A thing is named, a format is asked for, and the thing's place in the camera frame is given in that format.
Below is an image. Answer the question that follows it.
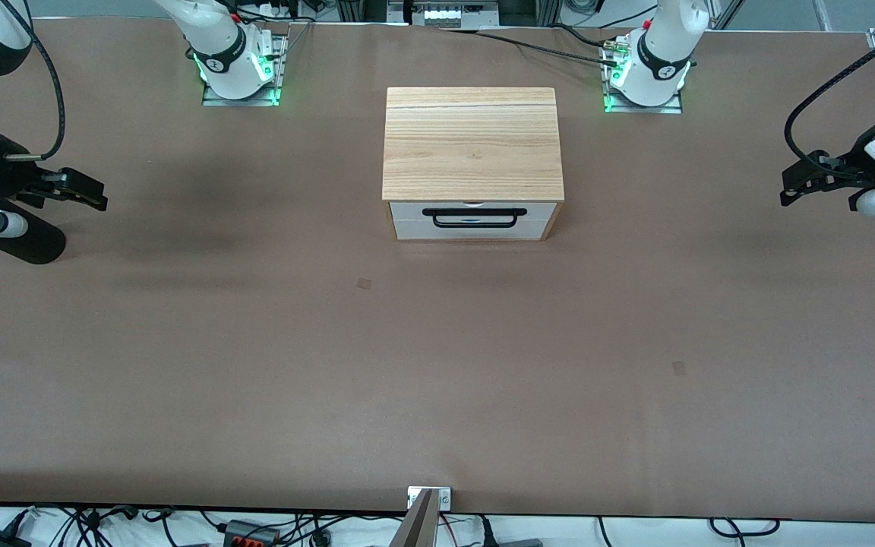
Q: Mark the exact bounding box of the white drawer with black handle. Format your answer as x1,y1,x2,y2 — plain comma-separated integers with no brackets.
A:
390,201,558,229

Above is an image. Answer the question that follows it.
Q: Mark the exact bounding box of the light wooden drawer cabinet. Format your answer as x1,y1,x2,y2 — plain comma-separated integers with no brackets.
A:
381,87,566,242

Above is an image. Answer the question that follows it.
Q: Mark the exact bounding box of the black cylindrical vase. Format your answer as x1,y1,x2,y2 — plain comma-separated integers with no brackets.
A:
0,204,67,265

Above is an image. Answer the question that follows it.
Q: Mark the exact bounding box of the white power strip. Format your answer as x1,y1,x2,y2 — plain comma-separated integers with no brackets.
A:
409,0,501,30

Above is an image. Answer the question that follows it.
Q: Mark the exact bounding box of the black box with orange buttons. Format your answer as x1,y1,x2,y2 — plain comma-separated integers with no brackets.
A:
223,520,281,547

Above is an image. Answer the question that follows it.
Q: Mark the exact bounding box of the brown table cover mat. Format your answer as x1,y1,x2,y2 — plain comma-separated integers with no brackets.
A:
0,17,875,525

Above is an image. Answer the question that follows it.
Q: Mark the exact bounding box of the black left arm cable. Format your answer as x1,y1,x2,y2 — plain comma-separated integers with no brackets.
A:
784,36,875,165

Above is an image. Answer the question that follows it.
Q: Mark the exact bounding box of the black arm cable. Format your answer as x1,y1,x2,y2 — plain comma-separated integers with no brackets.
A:
784,36,875,165
0,0,67,163

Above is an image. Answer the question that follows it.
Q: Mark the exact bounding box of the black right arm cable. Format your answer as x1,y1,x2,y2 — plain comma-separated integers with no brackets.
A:
0,0,67,163

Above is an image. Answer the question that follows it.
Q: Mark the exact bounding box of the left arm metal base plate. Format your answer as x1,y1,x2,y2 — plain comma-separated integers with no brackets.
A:
602,38,684,115

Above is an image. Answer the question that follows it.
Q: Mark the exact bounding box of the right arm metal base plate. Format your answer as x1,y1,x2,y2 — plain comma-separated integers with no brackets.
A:
201,33,289,108

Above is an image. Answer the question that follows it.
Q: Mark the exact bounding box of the black cable across table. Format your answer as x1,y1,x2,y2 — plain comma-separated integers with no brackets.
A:
437,26,622,66

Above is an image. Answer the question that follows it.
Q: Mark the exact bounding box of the looped black floor cable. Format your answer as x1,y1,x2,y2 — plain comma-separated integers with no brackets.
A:
709,517,781,539

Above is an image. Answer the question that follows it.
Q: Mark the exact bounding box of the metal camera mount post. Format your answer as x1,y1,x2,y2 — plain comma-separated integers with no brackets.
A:
387,485,453,547

